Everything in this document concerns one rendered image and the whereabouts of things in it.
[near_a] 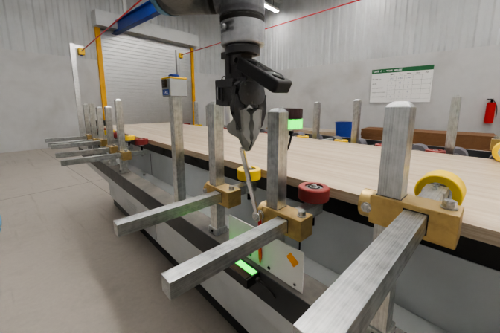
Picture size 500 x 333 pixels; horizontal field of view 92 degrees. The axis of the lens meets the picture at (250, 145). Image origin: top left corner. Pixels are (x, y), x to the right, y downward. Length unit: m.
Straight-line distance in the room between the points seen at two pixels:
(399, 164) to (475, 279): 0.35
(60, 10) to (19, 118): 2.94
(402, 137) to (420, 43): 7.40
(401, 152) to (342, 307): 0.27
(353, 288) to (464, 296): 0.51
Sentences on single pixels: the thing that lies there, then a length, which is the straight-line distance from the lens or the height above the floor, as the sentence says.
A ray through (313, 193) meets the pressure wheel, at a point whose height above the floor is 0.90.
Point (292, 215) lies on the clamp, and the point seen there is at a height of 0.87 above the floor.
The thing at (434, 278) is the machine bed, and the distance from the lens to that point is 0.75.
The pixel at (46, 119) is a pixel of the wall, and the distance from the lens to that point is 8.19.
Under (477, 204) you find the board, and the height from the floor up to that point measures 0.90.
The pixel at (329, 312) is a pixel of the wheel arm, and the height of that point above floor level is 0.96.
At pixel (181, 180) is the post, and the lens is 1.01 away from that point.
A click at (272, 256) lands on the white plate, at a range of 0.65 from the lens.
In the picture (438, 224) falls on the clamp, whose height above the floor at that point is 0.95.
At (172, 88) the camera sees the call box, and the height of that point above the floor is 1.18.
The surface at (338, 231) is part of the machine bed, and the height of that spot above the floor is 0.75.
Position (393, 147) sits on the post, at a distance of 0.44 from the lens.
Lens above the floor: 1.12
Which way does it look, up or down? 10 degrees down
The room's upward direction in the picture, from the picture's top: straight up
